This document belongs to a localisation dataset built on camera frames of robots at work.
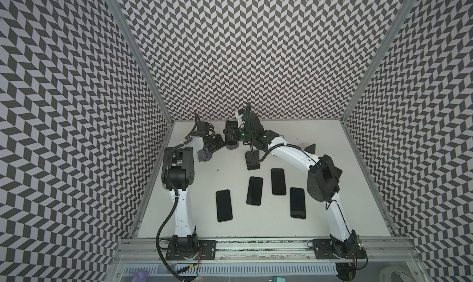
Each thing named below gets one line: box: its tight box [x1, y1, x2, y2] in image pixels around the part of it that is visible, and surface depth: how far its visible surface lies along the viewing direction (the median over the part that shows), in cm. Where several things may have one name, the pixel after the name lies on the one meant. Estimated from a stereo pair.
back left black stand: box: [197, 147, 213, 162], surface depth 98 cm
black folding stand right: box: [304, 143, 316, 155], surface depth 93 cm
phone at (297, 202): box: [289, 187, 307, 220], surface depth 83 cm
